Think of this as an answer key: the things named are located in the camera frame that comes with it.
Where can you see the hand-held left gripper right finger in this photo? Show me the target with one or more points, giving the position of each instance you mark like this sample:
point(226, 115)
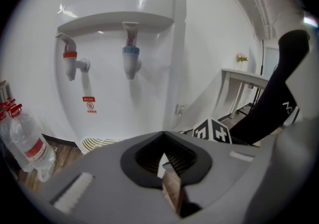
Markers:
point(224, 183)

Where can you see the blue cold water tap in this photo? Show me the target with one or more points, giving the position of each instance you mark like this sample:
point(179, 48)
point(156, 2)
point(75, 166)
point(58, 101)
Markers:
point(130, 55)

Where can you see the red hot water tap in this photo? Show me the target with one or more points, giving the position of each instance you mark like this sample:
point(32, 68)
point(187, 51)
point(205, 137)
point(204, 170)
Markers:
point(69, 61)

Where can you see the white water dispenser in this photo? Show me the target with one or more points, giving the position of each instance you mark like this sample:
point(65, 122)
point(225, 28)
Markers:
point(109, 93)

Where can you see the clear bottle with red label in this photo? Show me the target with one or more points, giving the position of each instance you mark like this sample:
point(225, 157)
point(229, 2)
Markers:
point(6, 133)
point(35, 148)

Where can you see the thin black pole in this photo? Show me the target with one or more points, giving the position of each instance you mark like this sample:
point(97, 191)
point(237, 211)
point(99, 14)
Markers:
point(262, 56)

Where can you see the white wall outlet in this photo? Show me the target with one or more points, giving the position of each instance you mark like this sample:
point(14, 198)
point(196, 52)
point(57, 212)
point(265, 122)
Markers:
point(181, 108)

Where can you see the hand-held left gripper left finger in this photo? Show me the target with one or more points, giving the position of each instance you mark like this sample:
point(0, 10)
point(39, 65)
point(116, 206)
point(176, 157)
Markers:
point(104, 193)

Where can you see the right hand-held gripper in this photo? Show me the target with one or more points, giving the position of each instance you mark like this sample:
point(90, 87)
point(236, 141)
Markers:
point(211, 131)

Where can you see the white table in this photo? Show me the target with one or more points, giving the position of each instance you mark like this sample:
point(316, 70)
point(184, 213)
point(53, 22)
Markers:
point(239, 81)

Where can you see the person's white shirt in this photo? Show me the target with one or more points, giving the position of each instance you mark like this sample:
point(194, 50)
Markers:
point(281, 6)

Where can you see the person's right forearm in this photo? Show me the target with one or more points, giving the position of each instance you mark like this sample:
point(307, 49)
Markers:
point(274, 88)

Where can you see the flower bouquet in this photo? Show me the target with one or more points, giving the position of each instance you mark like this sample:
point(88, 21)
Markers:
point(241, 58)

